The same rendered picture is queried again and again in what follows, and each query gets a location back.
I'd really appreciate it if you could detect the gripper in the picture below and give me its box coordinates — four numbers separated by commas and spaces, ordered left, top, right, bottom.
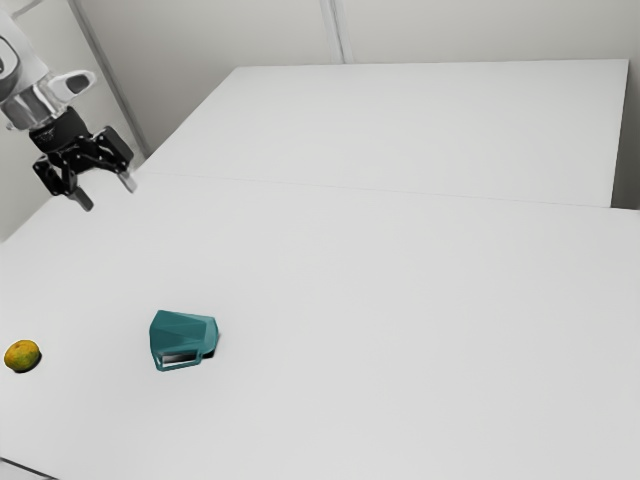
28, 105, 138, 213

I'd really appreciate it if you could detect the teal faceted mug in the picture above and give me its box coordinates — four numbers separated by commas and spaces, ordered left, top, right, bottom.
148, 309, 222, 373

